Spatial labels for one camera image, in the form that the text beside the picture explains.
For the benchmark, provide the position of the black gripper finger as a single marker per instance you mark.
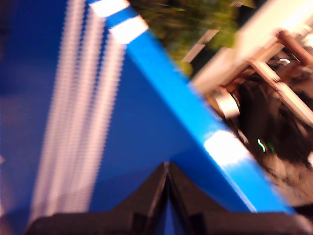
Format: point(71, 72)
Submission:
point(188, 195)
point(151, 195)

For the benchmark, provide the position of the wooden frame furniture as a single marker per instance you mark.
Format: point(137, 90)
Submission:
point(266, 63)

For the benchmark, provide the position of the blue adidas shoebox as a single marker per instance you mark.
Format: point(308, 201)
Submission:
point(137, 122)

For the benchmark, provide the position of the green leafy houseplant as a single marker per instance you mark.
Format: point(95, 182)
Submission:
point(195, 19)

